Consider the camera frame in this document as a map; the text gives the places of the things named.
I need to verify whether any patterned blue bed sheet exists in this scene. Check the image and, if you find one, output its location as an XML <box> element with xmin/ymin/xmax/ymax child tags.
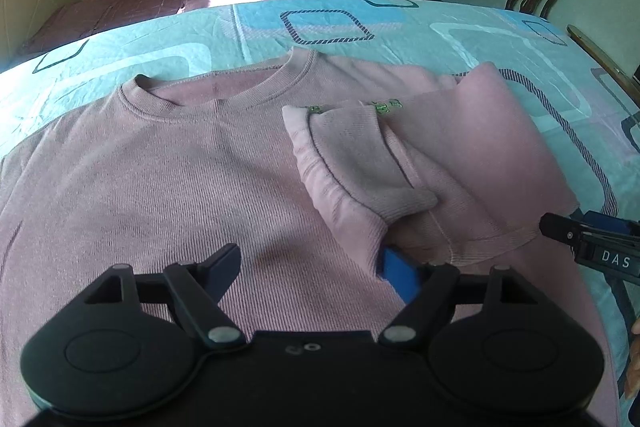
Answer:
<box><xmin>1</xmin><ymin>0</ymin><xmax>639</xmax><ymax>321</ymax></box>

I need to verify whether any person's right hand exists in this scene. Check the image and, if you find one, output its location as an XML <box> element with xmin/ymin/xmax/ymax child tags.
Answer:
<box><xmin>624</xmin><ymin>319</ymin><xmax>640</xmax><ymax>399</ymax></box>

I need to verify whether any pink sweater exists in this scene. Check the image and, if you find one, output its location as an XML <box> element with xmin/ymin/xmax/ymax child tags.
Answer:
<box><xmin>1</xmin><ymin>48</ymin><xmax>606</xmax><ymax>426</ymax></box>

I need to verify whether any wooden bed footboard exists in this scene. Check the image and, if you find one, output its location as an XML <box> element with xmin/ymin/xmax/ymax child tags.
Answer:
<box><xmin>566</xmin><ymin>25</ymin><xmax>639</xmax><ymax>105</ymax></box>

